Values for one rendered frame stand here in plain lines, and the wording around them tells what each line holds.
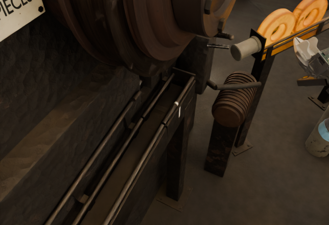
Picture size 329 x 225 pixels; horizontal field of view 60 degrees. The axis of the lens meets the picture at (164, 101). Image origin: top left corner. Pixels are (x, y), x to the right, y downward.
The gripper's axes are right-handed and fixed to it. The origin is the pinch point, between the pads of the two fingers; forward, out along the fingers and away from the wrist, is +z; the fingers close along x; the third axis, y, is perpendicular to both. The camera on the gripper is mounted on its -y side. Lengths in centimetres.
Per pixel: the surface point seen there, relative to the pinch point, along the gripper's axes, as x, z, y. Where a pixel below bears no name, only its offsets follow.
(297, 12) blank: -8.1, 9.7, 1.1
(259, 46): 9.4, 5.3, -4.7
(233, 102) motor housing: 22.4, -5.9, -17.2
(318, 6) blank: -16.6, 8.8, 2.2
